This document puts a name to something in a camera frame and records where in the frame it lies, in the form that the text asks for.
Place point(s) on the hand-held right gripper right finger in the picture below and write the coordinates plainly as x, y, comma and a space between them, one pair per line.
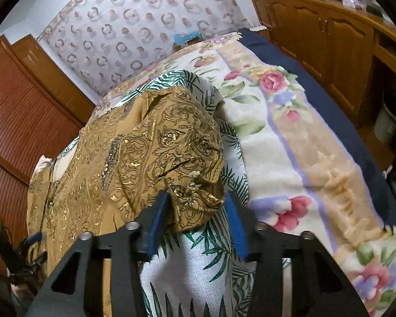
236, 231

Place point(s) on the teal box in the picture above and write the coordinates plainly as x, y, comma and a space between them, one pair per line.
186, 38

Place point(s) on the palm leaf print bed sheet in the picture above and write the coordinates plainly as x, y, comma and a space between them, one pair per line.
191, 270

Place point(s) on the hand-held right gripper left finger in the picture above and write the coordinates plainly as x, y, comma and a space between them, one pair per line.
155, 228

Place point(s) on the wooden cabinet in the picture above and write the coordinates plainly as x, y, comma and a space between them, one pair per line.
316, 39

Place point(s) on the navy blue bed sheet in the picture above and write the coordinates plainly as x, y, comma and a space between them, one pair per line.
333, 105

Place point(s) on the floral blanket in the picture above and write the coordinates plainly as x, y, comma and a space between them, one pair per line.
283, 145

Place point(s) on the wooden slatted wardrobe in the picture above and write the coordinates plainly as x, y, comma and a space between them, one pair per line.
19, 112

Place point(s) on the golden brown patterned cloth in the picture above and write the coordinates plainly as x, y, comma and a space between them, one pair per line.
145, 158

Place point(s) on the white bin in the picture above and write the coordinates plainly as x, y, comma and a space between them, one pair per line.
387, 122

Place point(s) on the beige folded cloth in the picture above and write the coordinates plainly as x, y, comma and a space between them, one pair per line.
43, 166

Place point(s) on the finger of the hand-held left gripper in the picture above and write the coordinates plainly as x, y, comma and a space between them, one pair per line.
34, 239

